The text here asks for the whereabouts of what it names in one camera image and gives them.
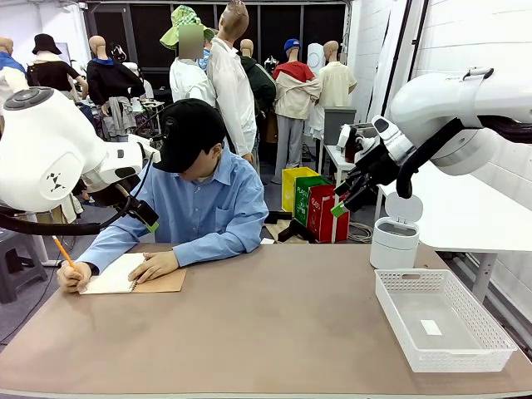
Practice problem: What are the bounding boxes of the tall mannequin white shirt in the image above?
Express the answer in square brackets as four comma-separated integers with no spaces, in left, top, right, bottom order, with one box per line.
[206,0,259,165]

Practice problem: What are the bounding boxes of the person's right hand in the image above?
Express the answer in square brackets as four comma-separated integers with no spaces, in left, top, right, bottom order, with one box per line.
[57,260,92,294]

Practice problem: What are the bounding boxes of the large white side table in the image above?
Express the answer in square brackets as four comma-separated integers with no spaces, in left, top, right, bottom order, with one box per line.
[376,160,532,304]

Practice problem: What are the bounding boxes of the small white table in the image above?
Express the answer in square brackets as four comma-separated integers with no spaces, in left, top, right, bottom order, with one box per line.
[323,144,358,200]

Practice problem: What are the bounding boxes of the coiled gray floor cable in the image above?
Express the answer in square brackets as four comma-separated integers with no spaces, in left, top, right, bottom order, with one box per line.
[347,222,375,244]

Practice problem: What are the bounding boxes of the yellow recycling bag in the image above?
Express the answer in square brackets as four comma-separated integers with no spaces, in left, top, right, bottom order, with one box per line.
[281,166,321,215]

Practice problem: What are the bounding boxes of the white perforated plastic basket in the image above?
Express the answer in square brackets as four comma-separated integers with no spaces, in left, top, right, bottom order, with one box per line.
[373,268,519,374]

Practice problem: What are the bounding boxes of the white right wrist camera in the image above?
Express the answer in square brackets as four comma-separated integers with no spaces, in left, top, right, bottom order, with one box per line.
[336,123,377,164]

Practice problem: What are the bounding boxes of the white lidded trash can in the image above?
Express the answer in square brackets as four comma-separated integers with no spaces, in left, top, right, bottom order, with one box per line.
[369,191,424,270]

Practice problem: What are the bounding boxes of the person's left hand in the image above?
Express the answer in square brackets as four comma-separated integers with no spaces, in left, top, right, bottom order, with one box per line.
[127,250,180,284]

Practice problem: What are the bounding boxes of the red recycling bag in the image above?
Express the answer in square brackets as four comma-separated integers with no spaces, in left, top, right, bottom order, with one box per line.
[306,185,351,244]

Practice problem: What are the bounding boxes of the mannequin dark green hoodie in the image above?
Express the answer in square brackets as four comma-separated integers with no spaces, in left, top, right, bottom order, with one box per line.
[239,38,278,175]

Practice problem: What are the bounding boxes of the mannequin blue cap red jacket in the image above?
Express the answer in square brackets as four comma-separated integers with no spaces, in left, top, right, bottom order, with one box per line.
[272,37,323,185]

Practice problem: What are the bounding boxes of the gray plastic stool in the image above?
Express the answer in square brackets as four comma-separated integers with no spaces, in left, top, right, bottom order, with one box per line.
[0,228,49,304]

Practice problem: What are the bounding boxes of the mannequin black hat black top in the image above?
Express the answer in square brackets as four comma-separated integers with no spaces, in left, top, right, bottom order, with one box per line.
[27,33,89,103]

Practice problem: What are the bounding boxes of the person's left forearm blue sleeve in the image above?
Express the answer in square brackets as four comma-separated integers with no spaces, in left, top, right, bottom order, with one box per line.
[172,226,269,267]

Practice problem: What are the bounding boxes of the figure green hat white shirt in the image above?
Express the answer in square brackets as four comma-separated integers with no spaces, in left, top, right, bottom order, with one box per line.
[160,4,218,103]

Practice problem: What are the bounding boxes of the beige hanging cloth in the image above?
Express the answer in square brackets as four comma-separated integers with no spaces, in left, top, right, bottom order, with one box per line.
[49,191,85,225]

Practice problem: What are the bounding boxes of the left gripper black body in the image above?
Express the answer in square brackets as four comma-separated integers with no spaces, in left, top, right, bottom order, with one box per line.
[89,174,145,207]

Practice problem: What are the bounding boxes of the person torso blue shirt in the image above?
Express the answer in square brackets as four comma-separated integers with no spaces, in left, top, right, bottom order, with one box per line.
[136,149,269,246]

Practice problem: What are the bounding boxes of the black baseball cap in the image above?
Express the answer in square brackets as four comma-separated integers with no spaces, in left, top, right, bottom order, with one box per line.
[152,98,228,174]

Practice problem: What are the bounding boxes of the gray bin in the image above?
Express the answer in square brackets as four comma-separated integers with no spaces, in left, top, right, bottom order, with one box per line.
[323,106,357,146]

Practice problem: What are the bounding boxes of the white oval appliance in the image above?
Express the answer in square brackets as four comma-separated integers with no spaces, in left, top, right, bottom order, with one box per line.
[307,42,328,78]

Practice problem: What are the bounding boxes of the yellow pencil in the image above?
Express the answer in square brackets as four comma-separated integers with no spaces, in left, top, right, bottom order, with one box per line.
[52,235,78,269]

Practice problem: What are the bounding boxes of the spiral notebook tan cover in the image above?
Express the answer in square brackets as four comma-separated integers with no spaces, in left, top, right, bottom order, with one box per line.
[78,252,188,295]

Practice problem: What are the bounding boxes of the mannequin black sweater blue collar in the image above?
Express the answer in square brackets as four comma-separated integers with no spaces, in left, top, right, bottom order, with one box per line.
[86,35,146,142]

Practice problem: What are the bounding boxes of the green recycling bag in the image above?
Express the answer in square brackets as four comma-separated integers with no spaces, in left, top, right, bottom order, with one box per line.
[293,175,333,228]

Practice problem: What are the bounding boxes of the stacked metal trays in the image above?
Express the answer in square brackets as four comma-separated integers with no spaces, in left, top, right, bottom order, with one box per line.
[348,121,382,140]

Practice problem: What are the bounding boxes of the left arm black cable sleeve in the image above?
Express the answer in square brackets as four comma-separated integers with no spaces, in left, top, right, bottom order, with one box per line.
[0,152,155,237]

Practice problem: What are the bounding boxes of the glass jar dark liquid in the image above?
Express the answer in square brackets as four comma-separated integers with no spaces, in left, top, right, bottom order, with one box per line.
[347,126,362,164]

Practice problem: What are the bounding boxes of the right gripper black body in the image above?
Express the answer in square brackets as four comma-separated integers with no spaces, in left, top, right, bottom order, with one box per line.
[352,147,401,187]

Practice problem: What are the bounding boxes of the mannequin cream shirt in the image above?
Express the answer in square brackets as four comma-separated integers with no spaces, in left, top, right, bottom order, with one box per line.
[309,40,357,140]

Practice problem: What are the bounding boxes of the white desk leg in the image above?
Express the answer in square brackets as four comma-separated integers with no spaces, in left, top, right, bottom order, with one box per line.
[24,209,80,268]

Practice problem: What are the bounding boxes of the person's right forearm blue sleeve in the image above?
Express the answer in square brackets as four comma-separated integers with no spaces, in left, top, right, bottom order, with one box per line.
[76,226,145,275]

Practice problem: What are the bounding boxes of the mannequin blue white top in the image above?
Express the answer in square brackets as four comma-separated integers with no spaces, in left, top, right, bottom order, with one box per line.
[0,36,30,105]

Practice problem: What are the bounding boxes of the black chair base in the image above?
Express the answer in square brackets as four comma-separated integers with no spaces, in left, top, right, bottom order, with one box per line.
[264,209,318,245]

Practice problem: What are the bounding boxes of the right arm black cable sleeve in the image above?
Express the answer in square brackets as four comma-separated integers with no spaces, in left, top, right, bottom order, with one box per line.
[396,116,532,200]

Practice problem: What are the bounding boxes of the arm black cable sleeve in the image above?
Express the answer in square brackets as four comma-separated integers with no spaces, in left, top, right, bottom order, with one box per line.
[396,116,532,200]
[0,152,155,237]

